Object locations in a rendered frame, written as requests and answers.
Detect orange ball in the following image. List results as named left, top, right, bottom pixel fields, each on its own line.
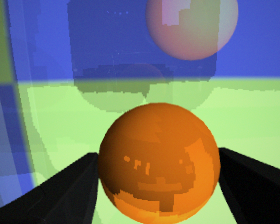
left=97, top=103, right=221, bottom=224

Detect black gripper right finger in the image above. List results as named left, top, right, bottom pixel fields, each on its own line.
left=218, top=147, right=280, bottom=224

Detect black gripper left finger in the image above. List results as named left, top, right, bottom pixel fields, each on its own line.
left=0, top=152, right=99, bottom=224

